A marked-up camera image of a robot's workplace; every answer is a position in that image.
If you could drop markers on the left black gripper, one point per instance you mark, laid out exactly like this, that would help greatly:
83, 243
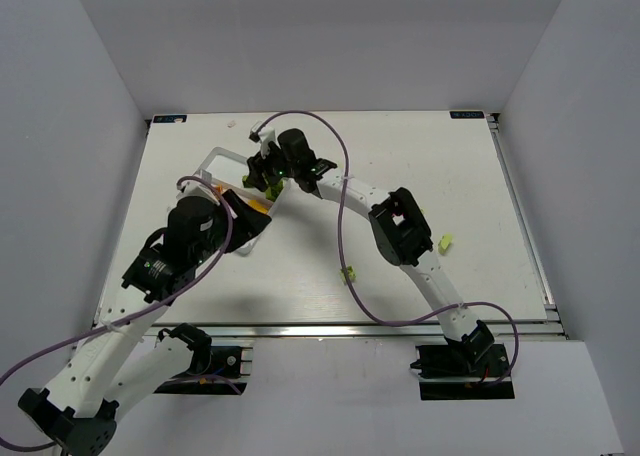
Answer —
240, 221

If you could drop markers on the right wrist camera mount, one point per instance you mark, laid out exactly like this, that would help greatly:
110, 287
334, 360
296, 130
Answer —
264, 135

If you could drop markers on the pale green lego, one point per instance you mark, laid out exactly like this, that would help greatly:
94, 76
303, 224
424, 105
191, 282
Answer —
445, 243

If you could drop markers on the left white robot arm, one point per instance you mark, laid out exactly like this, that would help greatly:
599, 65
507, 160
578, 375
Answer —
81, 407

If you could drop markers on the blue label left corner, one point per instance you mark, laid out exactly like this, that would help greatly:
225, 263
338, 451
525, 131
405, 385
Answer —
169, 119

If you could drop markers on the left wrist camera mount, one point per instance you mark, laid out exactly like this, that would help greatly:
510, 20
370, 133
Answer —
198, 185

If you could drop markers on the blue label right corner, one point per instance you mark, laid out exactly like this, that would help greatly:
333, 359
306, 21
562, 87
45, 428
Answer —
466, 114

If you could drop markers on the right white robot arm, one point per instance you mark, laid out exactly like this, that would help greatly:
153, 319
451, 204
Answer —
401, 233

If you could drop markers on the aluminium front rail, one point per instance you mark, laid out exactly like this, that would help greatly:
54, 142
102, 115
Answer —
530, 330

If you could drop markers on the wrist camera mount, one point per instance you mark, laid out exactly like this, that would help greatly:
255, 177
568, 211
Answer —
198, 185
264, 135

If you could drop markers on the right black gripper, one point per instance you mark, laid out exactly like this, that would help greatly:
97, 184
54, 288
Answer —
262, 169

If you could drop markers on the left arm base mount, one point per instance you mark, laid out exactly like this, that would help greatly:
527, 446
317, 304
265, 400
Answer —
215, 369

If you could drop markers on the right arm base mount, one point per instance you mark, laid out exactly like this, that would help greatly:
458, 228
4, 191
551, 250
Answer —
443, 375

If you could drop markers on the blue label corner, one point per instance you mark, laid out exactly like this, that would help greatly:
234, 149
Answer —
169, 119
466, 114

